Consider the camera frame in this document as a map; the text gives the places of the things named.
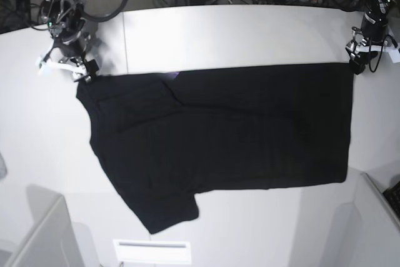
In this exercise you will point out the black T-shirt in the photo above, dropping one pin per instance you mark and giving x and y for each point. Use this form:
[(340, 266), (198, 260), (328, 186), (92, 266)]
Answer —
[(161, 139)]

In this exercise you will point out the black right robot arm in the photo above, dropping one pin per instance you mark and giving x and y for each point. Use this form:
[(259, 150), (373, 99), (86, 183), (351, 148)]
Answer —
[(55, 11)]

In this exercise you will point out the black keyboard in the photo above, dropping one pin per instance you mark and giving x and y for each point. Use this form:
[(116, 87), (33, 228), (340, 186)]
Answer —
[(392, 196)]

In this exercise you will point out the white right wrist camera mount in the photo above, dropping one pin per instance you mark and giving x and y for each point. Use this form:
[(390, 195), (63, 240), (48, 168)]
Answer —
[(69, 62)]

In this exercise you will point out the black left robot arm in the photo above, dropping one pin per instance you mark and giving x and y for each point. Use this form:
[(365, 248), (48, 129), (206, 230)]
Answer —
[(382, 8)]

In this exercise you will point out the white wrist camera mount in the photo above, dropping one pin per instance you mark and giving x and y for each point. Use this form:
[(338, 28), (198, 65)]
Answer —
[(362, 53), (69, 62)]

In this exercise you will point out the white right table divider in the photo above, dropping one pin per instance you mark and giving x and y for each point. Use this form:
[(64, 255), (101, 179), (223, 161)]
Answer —
[(379, 241)]

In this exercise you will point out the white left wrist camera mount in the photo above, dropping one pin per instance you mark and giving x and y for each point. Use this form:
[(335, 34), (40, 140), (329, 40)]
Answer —
[(362, 53)]

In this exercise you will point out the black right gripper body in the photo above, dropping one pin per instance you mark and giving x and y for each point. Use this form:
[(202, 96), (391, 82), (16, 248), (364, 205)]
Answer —
[(72, 37)]

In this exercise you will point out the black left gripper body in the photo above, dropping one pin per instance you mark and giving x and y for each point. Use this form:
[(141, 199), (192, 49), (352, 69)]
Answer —
[(372, 27)]

